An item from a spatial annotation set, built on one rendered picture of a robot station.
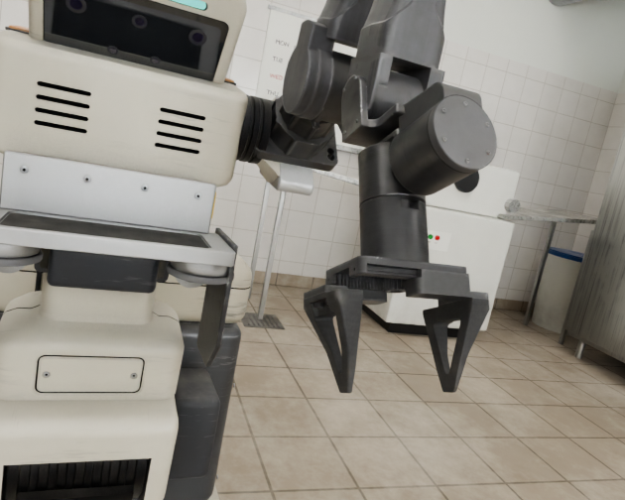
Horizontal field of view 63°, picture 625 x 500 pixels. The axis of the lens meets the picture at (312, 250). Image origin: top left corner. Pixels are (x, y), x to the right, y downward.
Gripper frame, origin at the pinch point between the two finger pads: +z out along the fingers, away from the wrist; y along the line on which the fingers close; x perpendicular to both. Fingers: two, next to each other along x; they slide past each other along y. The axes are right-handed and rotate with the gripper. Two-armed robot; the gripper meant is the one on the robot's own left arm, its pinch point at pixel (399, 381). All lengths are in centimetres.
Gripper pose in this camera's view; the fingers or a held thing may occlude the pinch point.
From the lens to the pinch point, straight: 42.7
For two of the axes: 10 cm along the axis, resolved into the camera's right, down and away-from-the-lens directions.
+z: 0.0, 9.7, -2.5
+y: 9.1, 1.0, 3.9
